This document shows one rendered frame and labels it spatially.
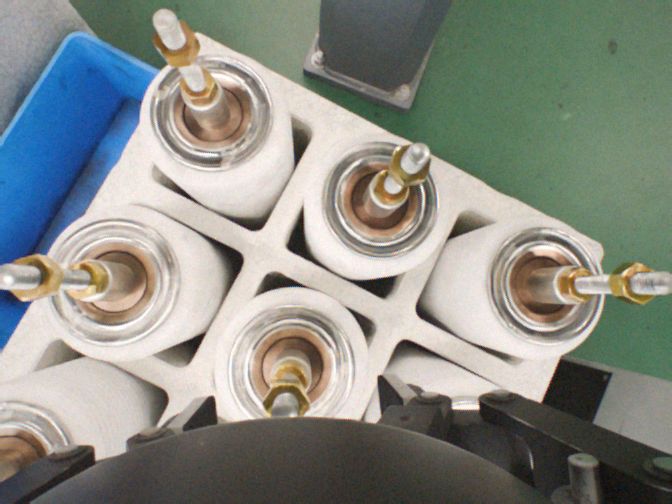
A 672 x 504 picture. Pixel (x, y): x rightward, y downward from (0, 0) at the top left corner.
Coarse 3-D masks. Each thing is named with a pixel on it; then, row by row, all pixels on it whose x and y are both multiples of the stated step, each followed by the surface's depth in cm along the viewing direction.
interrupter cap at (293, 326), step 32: (256, 320) 24; (288, 320) 24; (320, 320) 24; (256, 352) 24; (320, 352) 24; (352, 352) 24; (256, 384) 24; (320, 384) 24; (352, 384) 24; (256, 416) 23; (320, 416) 24
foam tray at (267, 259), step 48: (288, 96) 33; (144, 192) 31; (288, 192) 32; (480, 192) 34; (240, 240) 32; (288, 240) 36; (240, 288) 31; (336, 288) 32; (384, 288) 38; (48, 336) 30; (384, 336) 32; (432, 336) 32; (192, 384) 30; (528, 384) 32
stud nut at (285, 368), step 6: (282, 366) 20; (288, 366) 20; (294, 366) 20; (300, 366) 20; (276, 372) 20; (282, 372) 20; (288, 372) 20; (294, 372) 20; (300, 372) 20; (276, 378) 20; (300, 378) 20; (306, 378) 20; (306, 384) 20
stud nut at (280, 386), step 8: (280, 384) 16; (288, 384) 16; (296, 384) 16; (272, 392) 16; (280, 392) 16; (288, 392) 16; (296, 392) 16; (304, 392) 17; (264, 400) 16; (272, 400) 16; (304, 400) 16; (264, 408) 16; (304, 408) 16
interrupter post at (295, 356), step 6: (282, 354) 23; (288, 354) 22; (294, 354) 22; (300, 354) 23; (276, 360) 22; (282, 360) 21; (288, 360) 21; (294, 360) 21; (300, 360) 21; (306, 360) 23; (276, 366) 21; (306, 366) 21; (270, 372) 21; (306, 372) 21; (270, 378) 21; (270, 384) 21; (306, 390) 21
